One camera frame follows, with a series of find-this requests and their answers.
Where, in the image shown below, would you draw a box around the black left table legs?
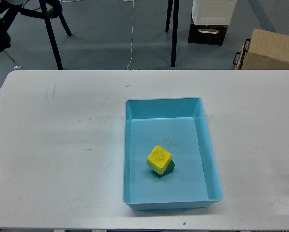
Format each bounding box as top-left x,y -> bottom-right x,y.
38,0 -> 72,71

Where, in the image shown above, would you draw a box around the black right table legs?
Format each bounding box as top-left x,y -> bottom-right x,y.
165,0 -> 179,68

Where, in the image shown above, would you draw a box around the yellow wooden cube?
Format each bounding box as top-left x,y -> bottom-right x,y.
147,145 -> 172,175

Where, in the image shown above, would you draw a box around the green wooden cube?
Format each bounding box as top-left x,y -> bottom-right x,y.
155,160 -> 175,178

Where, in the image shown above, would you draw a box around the light blue plastic bin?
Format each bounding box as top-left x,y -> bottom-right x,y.
123,97 -> 223,210

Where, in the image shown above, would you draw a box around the white plastic appliance box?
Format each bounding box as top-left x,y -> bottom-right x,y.
191,0 -> 237,25

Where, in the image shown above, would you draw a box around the black table legs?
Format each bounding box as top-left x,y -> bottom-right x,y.
165,0 -> 179,68
38,0 -> 72,71

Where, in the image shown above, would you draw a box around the dark brown drawer box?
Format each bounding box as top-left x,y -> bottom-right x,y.
188,22 -> 228,46

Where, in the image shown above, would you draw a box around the white hanging cable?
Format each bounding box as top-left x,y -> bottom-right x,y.
126,0 -> 135,71

